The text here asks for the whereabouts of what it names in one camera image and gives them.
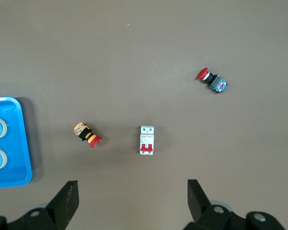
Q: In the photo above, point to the red mushroom push button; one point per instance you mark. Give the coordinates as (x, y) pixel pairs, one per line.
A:
(212, 80)

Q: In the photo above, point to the blue plastic tray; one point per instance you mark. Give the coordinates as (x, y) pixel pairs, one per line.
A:
(16, 143)

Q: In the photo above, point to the orange emergency stop switch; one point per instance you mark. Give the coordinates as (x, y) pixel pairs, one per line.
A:
(87, 134)

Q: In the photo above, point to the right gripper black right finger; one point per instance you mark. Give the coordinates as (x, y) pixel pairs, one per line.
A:
(206, 215)

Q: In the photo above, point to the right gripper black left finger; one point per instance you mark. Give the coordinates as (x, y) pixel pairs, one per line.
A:
(60, 208)

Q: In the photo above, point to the brown table mat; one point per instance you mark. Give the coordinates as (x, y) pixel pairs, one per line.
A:
(144, 60)

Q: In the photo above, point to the white circuit breaker red switches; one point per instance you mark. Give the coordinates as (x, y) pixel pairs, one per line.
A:
(147, 140)

